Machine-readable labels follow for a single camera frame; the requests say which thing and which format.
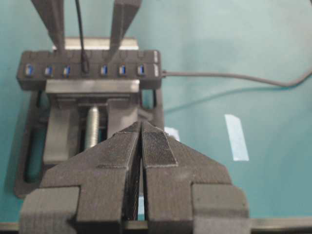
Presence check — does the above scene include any grey hub power cable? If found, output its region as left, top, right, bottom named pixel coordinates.
left=160, top=69, right=312, bottom=87

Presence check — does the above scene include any black bench vise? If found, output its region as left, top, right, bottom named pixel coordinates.
left=14, top=37, right=164, bottom=198

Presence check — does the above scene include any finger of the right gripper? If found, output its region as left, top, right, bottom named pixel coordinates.
left=31, top=0, right=65, bottom=52
left=108, top=0, right=141, bottom=62

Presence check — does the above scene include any blue tape bottom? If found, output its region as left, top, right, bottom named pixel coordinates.
left=225, top=114, right=250, bottom=161

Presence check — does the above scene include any black USB plug cable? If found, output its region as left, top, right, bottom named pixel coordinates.
left=74, top=0, right=89, bottom=74

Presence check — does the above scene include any black multi-port USB hub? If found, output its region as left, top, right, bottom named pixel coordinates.
left=16, top=50, right=162, bottom=91

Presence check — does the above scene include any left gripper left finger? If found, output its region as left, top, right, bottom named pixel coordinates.
left=19, top=121, right=141, bottom=234

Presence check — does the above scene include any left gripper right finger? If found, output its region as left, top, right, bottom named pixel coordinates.
left=141, top=122, right=251, bottom=234

